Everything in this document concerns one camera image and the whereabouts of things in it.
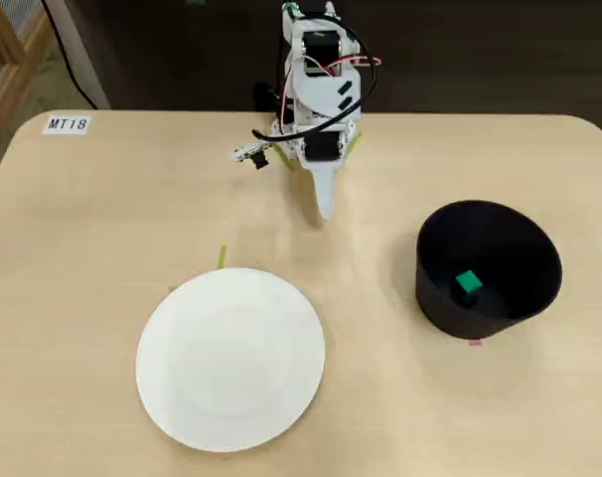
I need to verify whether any white MT18 label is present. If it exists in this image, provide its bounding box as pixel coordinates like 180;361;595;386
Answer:
41;112;92;136

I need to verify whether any thick black camera cable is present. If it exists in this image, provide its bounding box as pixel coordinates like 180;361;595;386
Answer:
250;27;382;144

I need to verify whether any red white servo wire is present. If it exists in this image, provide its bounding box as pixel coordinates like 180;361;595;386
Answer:
280;55;383;128

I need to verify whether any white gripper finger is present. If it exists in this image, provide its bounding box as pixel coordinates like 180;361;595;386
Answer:
309;160;344;224

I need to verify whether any white paper plate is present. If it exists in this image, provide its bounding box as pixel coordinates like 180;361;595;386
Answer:
134;266;328;440

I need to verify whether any white post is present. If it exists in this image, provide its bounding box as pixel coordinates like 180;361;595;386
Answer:
46;0;112;111

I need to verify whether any black bin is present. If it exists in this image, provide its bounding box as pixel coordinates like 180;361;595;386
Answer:
413;199;564;341

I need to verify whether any white wrist camera board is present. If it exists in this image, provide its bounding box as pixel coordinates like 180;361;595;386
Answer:
230;142;272;172

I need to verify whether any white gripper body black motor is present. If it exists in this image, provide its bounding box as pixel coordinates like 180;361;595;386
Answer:
299;117;357;166

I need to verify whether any wooden mesh cabinet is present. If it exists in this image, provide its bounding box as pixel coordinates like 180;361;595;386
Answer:
0;0;52;151

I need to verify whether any green cube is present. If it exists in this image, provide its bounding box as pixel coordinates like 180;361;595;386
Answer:
453;268;485;295

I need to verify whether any white perforated base plate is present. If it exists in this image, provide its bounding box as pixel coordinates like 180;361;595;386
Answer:
269;112;303;151

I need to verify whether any thin black cable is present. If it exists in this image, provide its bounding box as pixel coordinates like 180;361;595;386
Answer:
39;0;99;109

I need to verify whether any black table clamp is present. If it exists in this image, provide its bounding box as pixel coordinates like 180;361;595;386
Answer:
252;80;282;114

